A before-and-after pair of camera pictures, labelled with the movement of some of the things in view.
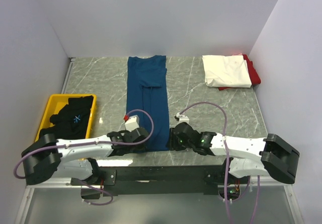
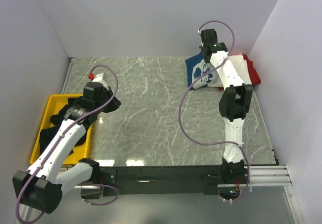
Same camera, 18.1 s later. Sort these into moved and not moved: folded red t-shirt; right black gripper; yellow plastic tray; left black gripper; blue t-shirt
Moved: left black gripper; right black gripper; blue t-shirt
Not moved: folded red t-shirt; yellow plastic tray
